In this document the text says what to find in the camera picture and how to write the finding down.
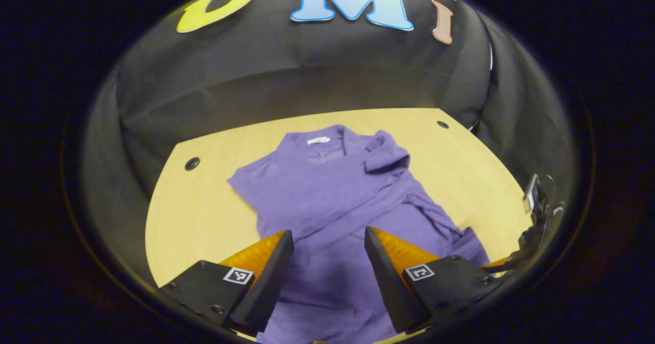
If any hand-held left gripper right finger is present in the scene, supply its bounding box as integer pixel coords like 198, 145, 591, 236
364, 226, 499, 334

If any black backdrop cloth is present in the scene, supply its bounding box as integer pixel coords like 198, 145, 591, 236
82, 0, 576, 283

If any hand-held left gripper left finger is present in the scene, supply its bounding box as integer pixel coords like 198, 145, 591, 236
156, 230, 295, 334

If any purple jacket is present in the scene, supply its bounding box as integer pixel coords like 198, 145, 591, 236
228, 125, 491, 344

